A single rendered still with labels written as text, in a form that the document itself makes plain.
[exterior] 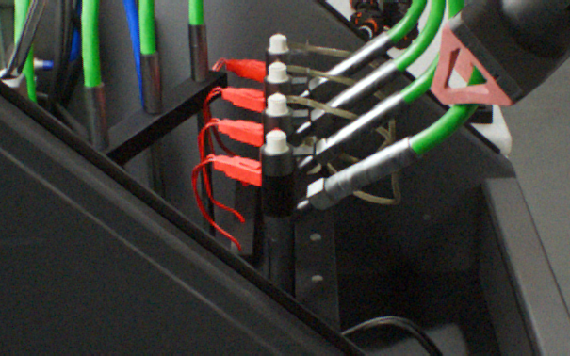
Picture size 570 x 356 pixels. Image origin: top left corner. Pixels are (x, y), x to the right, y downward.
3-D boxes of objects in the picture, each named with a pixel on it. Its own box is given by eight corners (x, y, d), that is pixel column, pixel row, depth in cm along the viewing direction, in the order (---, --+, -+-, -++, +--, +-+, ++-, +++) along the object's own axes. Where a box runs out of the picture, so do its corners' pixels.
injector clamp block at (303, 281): (342, 477, 110) (341, 331, 103) (230, 478, 110) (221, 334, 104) (330, 282, 141) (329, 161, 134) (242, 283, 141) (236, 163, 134)
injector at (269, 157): (323, 369, 109) (319, 153, 100) (268, 370, 110) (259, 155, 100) (322, 351, 112) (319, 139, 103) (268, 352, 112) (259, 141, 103)
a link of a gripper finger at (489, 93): (386, 74, 84) (463, 8, 76) (445, 25, 88) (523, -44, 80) (452, 150, 84) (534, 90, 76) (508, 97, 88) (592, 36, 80)
